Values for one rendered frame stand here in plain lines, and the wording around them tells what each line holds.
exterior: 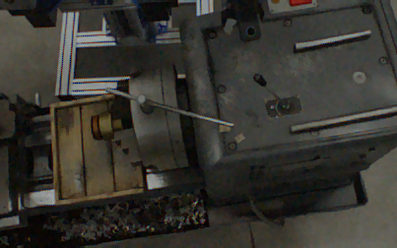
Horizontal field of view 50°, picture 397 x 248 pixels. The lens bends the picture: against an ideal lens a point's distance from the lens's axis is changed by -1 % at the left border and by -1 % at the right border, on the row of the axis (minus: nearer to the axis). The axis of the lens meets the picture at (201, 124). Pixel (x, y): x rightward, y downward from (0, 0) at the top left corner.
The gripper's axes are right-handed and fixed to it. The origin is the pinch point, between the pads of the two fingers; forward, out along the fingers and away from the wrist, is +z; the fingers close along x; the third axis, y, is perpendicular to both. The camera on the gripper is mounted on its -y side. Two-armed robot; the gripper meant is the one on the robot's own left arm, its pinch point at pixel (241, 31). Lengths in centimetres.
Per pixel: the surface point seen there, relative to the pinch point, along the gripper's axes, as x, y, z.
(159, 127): 25.3, -19.6, 7.7
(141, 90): 28.6, -9.0, 6.1
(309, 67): -16.0, -11.3, 4.0
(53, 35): 97, 91, 130
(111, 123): 40.0, -12.8, 17.6
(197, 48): 12.0, -0.5, 4.3
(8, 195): 79, -26, 33
